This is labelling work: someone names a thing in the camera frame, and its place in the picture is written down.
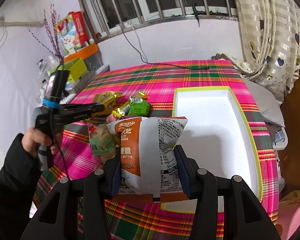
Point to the yellow chip bag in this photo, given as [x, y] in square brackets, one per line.
[108, 98]

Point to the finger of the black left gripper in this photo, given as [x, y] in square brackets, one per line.
[95, 107]
[68, 117]

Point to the heart patterned curtain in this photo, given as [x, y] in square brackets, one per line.
[270, 35]

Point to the pink plaid tablecloth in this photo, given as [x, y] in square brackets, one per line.
[158, 82]

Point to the person's left hand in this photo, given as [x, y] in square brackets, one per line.
[34, 137]

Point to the white orange snack bag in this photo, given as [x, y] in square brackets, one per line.
[149, 169]

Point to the orange box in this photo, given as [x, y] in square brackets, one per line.
[83, 53]

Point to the black tracking camera module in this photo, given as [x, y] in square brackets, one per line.
[56, 85]

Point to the black hook on sill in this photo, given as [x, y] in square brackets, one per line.
[197, 13]

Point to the yellow-green shallow box tray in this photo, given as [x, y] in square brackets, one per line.
[217, 135]

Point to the colorful cartoon gift box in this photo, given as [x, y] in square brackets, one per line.
[71, 32]

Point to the wooden wardrobe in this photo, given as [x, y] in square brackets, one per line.
[290, 156]

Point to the pink jelly cup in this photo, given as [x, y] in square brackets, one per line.
[111, 118]

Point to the yellow-green storage box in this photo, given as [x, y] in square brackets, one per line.
[76, 68]

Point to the pink plastic stool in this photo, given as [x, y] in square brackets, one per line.
[288, 219]

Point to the window metal bars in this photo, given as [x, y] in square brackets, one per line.
[108, 18]

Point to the green snack pouch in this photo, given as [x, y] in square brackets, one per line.
[138, 106]

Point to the grey pillow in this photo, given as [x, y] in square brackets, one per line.
[267, 104]

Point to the purple dried flower branches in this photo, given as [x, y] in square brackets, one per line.
[50, 29]

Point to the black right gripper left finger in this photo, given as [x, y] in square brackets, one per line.
[56, 217]

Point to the clear peanut snack bag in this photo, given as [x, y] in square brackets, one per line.
[103, 144]

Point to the black jacket left sleeve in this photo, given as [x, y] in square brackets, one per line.
[19, 176]

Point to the gold snack bar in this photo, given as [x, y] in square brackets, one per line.
[124, 109]

